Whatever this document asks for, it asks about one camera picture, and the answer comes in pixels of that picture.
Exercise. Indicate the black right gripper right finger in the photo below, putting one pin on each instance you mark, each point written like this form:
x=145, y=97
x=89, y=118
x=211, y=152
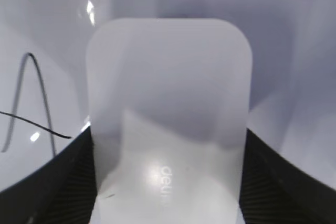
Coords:
x=275, y=191

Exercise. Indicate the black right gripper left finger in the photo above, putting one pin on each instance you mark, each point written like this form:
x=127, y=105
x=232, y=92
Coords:
x=62, y=191

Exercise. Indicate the white board eraser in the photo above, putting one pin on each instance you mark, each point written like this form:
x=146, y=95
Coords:
x=168, y=107

